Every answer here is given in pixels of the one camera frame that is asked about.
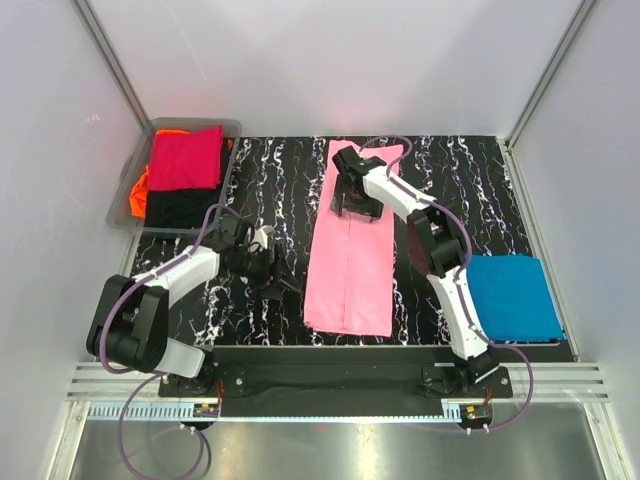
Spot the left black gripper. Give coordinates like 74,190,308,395
228,244,300,301

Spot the pink t shirt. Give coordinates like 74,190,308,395
303,140,394,337

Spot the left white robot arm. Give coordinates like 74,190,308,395
86,211,300,396

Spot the black t shirt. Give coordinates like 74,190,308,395
129,138,235,229

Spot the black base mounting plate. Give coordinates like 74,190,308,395
159,346,513,413

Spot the clear plastic bin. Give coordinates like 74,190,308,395
107,117,242,238

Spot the magenta folded t shirt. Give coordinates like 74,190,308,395
148,125,224,192

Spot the orange t shirt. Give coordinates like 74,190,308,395
129,125,233,228

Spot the blue folded t shirt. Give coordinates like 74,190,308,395
466,254,565,343

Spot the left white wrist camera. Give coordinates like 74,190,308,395
253,225,274,249

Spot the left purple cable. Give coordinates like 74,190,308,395
97,202,236,479

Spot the purple cable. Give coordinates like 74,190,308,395
357,134,535,434
97,202,236,479

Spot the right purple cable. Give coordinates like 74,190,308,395
357,134,535,434

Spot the white slotted cable duct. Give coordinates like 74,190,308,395
88,401,462,424

